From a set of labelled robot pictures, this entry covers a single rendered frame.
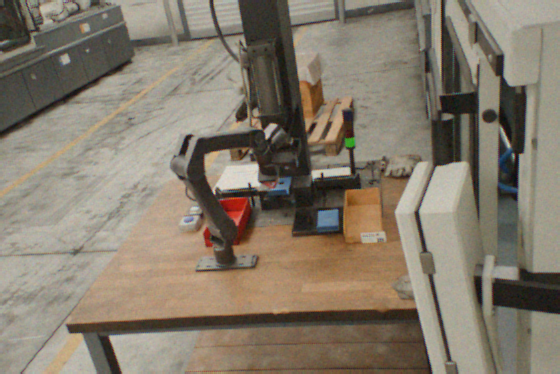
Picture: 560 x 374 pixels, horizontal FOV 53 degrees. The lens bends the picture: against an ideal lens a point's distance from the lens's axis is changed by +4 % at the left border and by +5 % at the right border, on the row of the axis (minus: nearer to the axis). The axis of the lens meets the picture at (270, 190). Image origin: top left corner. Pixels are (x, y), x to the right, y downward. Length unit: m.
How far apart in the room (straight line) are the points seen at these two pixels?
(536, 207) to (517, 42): 0.23
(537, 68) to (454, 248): 0.26
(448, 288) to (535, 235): 0.14
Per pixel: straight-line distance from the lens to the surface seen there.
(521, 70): 0.78
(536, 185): 0.84
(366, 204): 1.99
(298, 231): 1.85
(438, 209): 0.80
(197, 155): 1.56
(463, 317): 0.90
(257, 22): 1.94
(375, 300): 1.54
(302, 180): 2.06
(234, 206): 2.09
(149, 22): 12.21
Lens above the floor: 1.85
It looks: 25 degrees down
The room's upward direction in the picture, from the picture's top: 11 degrees counter-clockwise
